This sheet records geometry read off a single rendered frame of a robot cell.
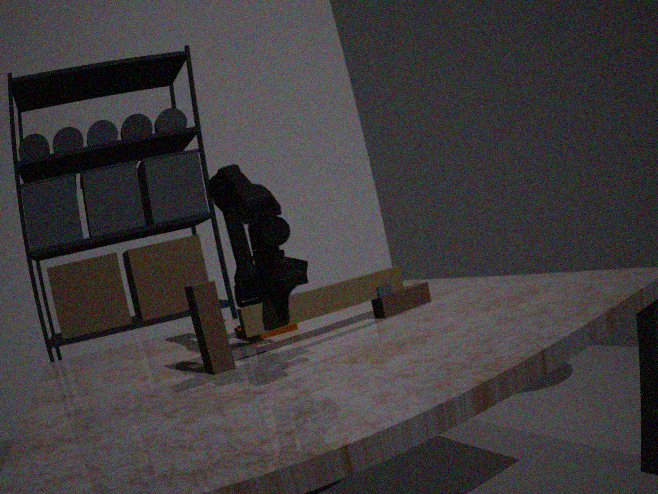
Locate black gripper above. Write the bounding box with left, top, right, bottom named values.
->
left=242, top=246, right=308, bottom=322

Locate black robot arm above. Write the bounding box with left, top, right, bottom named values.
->
left=208, top=164, right=308, bottom=308

